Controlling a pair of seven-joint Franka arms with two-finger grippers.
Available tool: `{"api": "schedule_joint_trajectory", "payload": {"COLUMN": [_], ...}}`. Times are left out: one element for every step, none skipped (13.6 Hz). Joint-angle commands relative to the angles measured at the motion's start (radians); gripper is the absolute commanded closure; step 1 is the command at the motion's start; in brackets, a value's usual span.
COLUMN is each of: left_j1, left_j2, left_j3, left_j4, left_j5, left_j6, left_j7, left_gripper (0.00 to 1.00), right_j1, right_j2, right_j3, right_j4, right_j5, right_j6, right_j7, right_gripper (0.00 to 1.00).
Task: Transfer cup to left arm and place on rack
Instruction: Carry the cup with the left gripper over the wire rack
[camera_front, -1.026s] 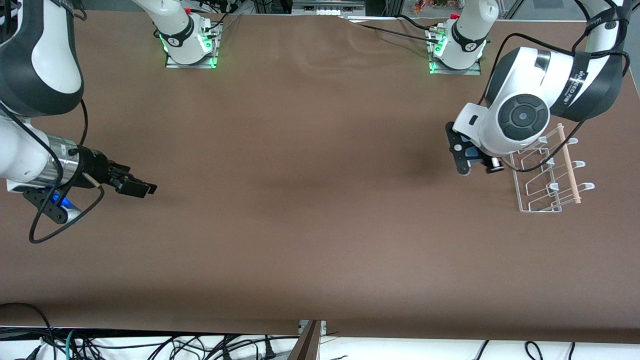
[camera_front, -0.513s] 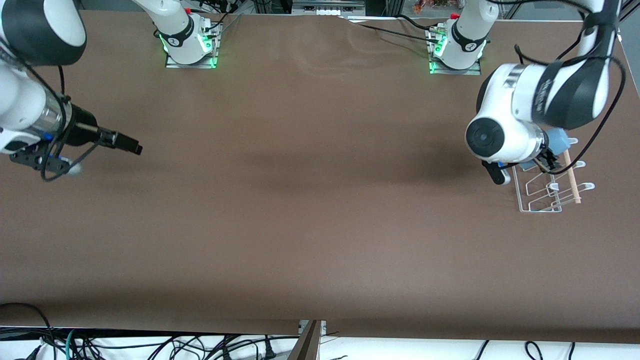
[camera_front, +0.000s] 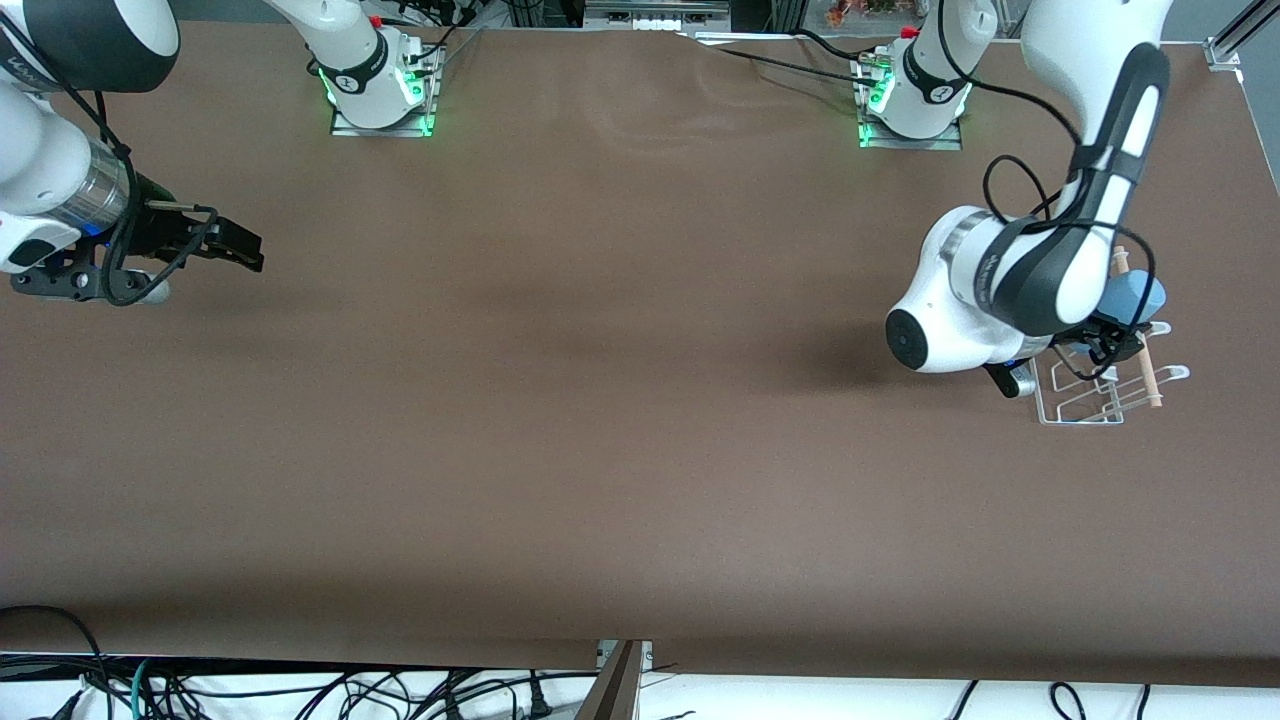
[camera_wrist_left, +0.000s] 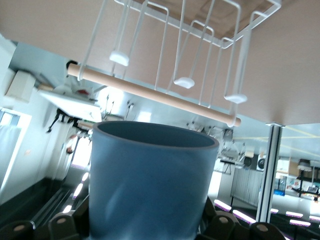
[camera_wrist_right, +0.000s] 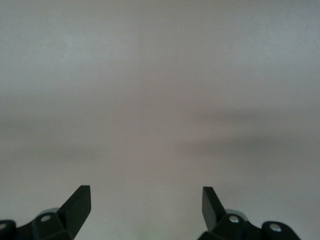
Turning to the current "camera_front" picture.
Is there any grey metal rail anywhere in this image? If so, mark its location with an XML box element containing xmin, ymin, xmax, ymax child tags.
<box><xmin>585</xmin><ymin>0</ymin><xmax>731</xmax><ymax>19</ymax></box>

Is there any white wire cup rack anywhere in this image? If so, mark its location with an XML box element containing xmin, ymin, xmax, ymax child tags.
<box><xmin>1030</xmin><ymin>245</ymin><xmax>1191</xmax><ymax>427</ymax></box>

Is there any light blue cup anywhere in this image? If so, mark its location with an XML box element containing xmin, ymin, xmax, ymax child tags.
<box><xmin>1100</xmin><ymin>272</ymin><xmax>1168</xmax><ymax>328</ymax></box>

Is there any black looped floor cable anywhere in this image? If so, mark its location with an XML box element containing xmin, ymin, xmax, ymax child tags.
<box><xmin>0</xmin><ymin>604</ymin><xmax>111</xmax><ymax>720</ymax></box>

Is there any aluminium frame profile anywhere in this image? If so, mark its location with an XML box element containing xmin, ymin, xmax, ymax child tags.
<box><xmin>1205</xmin><ymin>0</ymin><xmax>1280</xmax><ymax>69</ymax></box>

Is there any long black table cable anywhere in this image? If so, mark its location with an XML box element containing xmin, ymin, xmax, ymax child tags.
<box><xmin>700</xmin><ymin>40</ymin><xmax>876</xmax><ymax>89</ymax></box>

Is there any short black table cable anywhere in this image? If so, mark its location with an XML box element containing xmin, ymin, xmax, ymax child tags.
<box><xmin>795</xmin><ymin>28</ymin><xmax>871</xmax><ymax>63</ymax></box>

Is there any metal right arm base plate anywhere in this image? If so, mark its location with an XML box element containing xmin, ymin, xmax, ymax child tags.
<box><xmin>330</xmin><ymin>95</ymin><xmax>438</xmax><ymax>138</ymax></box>

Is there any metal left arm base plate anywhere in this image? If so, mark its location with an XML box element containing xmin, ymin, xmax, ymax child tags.
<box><xmin>856</xmin><ymin>115</ymin><xmax>964</xmax><ymax>151</ymax></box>

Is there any white flat strip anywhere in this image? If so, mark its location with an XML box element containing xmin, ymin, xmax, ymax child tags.
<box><xmin>690</xmin><ymin>32</ymin><xmax>861</xmax><ymax>47</ymax></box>

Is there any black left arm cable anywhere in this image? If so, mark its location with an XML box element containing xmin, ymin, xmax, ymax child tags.
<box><xmin>935</xmin><ymin>0</ymin><xmax>1161</xmax><ymax>386</ymax></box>

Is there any long black floor cable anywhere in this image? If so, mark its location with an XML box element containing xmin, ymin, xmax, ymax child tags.
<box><xmin>150</xmin><ymin>670</ymin><xmax>601</xmax><ymax>720</ymax></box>

